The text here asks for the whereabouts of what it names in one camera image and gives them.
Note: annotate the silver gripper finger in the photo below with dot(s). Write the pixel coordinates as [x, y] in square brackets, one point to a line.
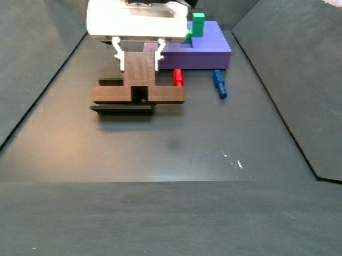
[119, 54]
[159, 48]

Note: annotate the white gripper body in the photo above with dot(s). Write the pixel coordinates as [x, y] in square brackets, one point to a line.
[115, 18]

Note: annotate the brown T-shaped block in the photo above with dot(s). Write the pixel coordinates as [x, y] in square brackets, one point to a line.
[139, 73]

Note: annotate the dark grey fixture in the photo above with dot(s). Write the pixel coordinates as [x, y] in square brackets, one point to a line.
[122, 108]

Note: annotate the red peg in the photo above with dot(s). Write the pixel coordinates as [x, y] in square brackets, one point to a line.
[178, 77]

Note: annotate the purple base block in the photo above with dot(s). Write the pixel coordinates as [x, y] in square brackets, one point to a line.
[206, 52]

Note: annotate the green U-shaped block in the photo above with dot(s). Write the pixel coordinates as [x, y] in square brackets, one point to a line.
[197, 29]

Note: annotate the blue peg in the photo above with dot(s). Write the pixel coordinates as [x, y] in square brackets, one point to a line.
[219, 84]

